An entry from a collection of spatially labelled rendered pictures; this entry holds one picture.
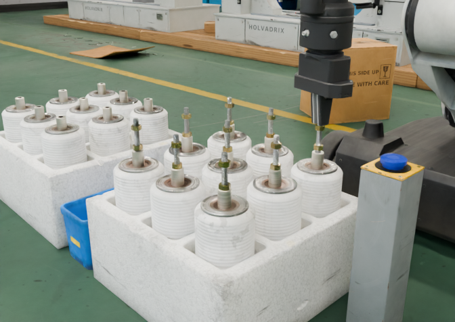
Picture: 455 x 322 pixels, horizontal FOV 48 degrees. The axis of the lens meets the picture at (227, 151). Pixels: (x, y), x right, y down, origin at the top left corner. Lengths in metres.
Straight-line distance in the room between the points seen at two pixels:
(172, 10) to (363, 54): 2.36
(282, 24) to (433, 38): 2.32
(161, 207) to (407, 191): 0.39
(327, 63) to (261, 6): 2.81
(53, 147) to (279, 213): 0.56
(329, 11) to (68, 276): 0.73
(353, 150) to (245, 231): 0.53
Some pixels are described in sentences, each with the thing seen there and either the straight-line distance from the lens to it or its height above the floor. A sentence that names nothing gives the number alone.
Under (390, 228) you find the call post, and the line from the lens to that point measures 0.82.
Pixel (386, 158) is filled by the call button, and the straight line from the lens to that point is 0.81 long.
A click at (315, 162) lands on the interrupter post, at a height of 0.26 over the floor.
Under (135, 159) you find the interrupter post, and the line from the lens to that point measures 0.96.
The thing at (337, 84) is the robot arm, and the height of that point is 0.42.
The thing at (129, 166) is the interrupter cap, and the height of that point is 0.25.
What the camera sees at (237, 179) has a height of 0.24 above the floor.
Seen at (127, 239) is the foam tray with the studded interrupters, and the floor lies 0.15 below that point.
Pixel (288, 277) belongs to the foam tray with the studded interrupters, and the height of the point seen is 0.13.
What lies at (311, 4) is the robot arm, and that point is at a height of 0.55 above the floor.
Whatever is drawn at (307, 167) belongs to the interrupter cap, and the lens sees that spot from 0.96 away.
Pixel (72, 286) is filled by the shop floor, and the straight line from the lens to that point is 1.10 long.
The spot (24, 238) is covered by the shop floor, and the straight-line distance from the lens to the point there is 1.31.
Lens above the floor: 0.61
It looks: 20 degrees down
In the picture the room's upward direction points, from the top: straight up
